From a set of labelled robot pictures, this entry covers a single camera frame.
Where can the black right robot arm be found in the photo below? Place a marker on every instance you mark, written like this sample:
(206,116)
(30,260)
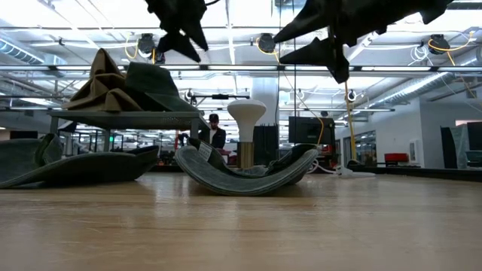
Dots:
(421,7)

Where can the person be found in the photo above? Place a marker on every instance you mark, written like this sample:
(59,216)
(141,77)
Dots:
(216,137)

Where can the black monitor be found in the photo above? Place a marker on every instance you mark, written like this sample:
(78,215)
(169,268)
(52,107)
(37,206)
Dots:
(310,130)

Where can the white building column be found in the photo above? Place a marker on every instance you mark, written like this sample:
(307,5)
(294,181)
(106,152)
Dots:
(265,101)

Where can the black aluminium table frame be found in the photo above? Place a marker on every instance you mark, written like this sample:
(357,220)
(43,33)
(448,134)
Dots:
(433,173)

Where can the long led light bar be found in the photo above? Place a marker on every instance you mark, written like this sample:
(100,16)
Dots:
(241,68)

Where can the white bulb lamp brass base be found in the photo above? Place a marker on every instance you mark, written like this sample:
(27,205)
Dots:
(246,113)

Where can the dark green baseball cap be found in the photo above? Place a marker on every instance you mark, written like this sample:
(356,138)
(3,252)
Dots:
(241,184)
(75,169)
(158,86)

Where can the grey perforated metal shelf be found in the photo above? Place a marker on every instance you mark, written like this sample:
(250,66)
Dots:
(132,119)

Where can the red box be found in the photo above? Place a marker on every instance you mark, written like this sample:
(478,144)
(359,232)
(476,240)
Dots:
(396,158)

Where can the black partition panel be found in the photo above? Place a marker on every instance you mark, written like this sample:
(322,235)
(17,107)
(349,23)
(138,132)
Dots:
(474,139)

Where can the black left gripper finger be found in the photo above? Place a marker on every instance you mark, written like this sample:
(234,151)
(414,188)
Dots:
(197,32)
(177,45)

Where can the black tall cabinet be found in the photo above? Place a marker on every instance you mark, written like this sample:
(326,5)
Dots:
(265,145)

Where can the silver ceiling duct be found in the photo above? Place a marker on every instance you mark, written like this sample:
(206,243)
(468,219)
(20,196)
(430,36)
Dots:
(414,88)
(19,50)

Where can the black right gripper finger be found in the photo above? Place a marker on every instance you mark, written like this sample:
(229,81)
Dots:
(309,22)
(316,52)

